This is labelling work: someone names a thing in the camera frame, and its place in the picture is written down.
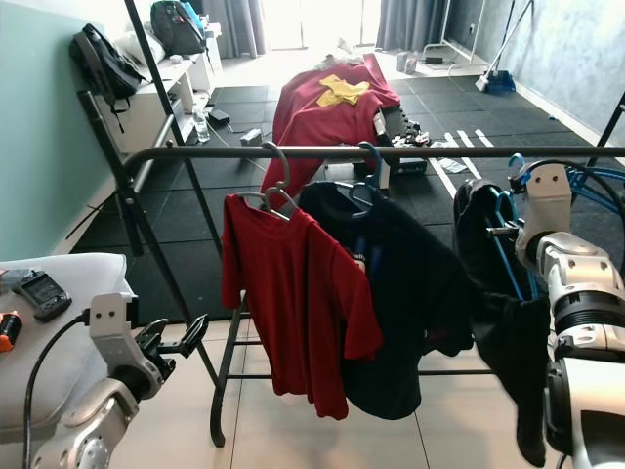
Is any blue plastic hanger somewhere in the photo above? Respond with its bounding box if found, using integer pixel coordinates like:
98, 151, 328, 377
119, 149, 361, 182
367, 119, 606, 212
356, 142, 387, 196
491, 152, 548, 302

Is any red t-shirt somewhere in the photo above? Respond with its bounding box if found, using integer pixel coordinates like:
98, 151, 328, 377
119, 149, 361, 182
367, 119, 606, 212
220, 192, 384, 421

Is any black t-shirt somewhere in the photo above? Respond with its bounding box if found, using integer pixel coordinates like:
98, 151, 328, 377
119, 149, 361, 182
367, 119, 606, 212
452, 178, 555, 468

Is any grey metal hanger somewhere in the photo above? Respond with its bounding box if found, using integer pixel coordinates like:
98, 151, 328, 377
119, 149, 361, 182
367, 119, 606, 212
234, 140, 301, 222

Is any black foam floor matting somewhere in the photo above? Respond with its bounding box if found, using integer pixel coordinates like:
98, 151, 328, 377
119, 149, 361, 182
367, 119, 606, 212
73, 78, 625, 323

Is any grey ottoman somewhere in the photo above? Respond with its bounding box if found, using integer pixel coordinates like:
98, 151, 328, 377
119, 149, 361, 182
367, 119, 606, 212
0, 254, 130, 441

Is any black metal clothes rack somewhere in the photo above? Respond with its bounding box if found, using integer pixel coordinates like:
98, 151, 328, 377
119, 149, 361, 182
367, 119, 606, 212
83, 0, 625, 450

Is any navy t-shirt with yellow logo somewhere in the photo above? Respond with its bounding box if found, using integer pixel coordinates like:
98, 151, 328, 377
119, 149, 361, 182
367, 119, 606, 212
298, 180, 478, 421

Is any black handheld device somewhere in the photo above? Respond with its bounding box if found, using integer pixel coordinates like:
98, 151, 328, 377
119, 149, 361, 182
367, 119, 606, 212
15, 271, 73, 322

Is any orange and black clamp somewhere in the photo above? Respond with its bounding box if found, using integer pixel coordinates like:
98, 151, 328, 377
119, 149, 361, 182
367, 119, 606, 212
0, 311, 23, 353

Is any broom with blue dustpan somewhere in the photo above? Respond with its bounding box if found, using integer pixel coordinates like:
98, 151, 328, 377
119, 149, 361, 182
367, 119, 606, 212
476, 0, 538, 95

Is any clear water bottle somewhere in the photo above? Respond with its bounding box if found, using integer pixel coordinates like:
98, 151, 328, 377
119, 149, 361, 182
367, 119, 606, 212
193, 96, 212, 144

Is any white shelf unit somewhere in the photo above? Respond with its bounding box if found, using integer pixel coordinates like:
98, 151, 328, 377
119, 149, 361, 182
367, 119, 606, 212
103, 39, 222, 155

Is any red flag with yellow star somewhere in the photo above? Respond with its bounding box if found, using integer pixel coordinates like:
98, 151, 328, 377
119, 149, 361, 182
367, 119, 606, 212
261, 54, 403, 194

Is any grey curtain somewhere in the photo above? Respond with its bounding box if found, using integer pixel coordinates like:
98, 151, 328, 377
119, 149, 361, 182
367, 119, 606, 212
203, 0, 268, 58
376, 0, 450, 52

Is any black backpack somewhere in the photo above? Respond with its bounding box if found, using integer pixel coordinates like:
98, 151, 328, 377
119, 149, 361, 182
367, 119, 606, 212
70, 24, 147, 104

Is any white pillow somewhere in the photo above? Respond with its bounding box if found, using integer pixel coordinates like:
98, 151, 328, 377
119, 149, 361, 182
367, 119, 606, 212
122, 29, 169, 71

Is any dark backpack with blue trim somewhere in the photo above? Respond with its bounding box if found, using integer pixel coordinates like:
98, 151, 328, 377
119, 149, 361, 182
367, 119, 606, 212
151, 0, 208, 57

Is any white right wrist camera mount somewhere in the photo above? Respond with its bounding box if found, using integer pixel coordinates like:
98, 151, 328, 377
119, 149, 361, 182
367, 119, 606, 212
516, 162, 575, 245

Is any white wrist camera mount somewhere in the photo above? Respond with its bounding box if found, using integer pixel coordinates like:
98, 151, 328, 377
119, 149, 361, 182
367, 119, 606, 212
88, 291, 147, 372
516, 162, 575, 245

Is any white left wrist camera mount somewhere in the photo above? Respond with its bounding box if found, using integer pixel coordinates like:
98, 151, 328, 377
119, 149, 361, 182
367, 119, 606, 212
88, 291, 147, 372

